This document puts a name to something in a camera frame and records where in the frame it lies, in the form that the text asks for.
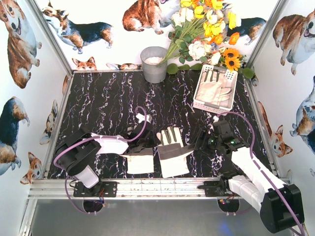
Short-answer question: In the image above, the grey-strap glove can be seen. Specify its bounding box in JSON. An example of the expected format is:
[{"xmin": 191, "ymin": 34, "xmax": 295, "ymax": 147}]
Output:
[
  {"xmin": 218, "ymin": 88, "xmax": 233, "ymax": 105},
  {"xmin": 157, "ymin": 126, "xmax": 193, "ymax": 178}
]

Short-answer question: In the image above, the white glove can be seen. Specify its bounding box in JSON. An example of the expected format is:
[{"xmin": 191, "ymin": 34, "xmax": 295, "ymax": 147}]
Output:
[{"xmin": 195, "ymin": 71, "xmax": 225, "ymax": 104}]

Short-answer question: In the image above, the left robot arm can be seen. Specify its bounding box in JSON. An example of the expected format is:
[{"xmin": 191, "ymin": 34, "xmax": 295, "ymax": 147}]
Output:
[{"xmin": 54, "ymin": 121, "xmax": 160, "ymax": 189}]

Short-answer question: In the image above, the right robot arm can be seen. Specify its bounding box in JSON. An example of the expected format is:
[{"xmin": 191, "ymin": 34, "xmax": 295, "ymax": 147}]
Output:
[{"xmin": 194, "ymin": 120, "xmax": 305, "ymax": 236}]

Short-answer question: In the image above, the white perforated storage basket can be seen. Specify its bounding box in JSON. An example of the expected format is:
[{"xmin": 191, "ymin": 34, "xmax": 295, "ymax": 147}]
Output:
[{"xmin": 193, "ymin": 64, "xmax": 238, "ymax": 114}]

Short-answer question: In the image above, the grey metal bucket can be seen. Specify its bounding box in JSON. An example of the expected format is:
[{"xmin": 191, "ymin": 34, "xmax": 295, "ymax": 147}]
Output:
[{"xmin": 140, "ymin": 46, "xmax": 167, "ymax": 84}]

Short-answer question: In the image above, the artificial flower bouquet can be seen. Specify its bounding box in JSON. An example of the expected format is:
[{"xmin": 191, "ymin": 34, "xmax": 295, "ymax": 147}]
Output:
[{"xmin": 158, "ymin": 0, "xmax": 255, "ymax": 79}]

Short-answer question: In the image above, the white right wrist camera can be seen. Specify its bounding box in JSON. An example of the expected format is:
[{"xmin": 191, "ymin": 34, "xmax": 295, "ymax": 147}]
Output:
[{"xmin": 213, "ymin": 116, "xmax": 219, "ymax": 123}]

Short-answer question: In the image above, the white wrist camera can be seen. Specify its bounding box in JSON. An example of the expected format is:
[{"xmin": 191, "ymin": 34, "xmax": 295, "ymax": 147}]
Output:
[
  {"xmin": 136, "ymin": 113, "xmax": 152, "ymax": 124},
  {"xmin": 213, "ymin": 116, "xmax": 219, "ymax": 123}
]

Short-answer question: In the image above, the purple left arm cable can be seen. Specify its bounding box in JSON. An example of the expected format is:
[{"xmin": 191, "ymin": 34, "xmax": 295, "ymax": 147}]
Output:
[{"xmin": 53, "ymin": 106, "xmax": 148, "ymax": 215}]

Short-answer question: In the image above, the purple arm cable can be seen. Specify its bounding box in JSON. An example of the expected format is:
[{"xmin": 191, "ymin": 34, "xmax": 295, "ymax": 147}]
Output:
[
  {"xmin": 53, "ymin": 106, "xmax": 148, "ymax": 215},
  {"xmin": 215, "ymin": 112, "xmax": 308, "ymax": 236}
]

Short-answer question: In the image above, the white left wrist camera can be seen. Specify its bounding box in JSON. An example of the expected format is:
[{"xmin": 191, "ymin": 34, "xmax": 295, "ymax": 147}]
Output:
[{"xmin": 136, "ymin": 113, "xmax": 152, "ymax": 124}]

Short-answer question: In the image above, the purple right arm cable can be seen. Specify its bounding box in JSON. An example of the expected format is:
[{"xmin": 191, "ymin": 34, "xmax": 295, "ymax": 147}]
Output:
[{"xmin": 215, "ymin": 112, "xmax": 308, "ymax": 236}]

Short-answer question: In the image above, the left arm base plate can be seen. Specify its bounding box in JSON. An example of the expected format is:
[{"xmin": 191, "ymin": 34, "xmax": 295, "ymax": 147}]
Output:
[{"xmin": 73, "ymin": 181, "xmax": 118, "ymax": 198}]

